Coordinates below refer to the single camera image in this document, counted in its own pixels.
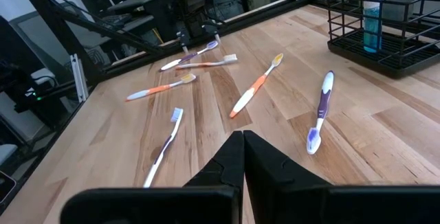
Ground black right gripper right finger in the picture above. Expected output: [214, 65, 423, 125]
[243, 129, 440, 224]

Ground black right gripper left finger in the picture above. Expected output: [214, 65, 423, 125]
[60, 130, 245, 224]

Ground purple and white toothbrush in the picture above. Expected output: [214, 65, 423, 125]
[142, 107, 185, 189]
[159, 40, 220, 72]
[305, 70, 336, 156]

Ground teal mouthwash bottle white cap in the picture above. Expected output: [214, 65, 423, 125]
[362, 0, 384, 54]

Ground black desk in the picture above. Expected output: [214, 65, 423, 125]
[106, 0, 183, 43]

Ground orange toothbrush yellow bristles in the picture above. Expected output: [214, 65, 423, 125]
[124, 72, 197, 102]

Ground black aluminium table frame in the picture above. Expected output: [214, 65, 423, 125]
[0, 0, 331, 218]

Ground silver aluminium bracket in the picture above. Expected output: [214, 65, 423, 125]
[69, 54, 89, 103]

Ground black wire rack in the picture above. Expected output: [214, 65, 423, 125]
[324, 0, 440, 80]

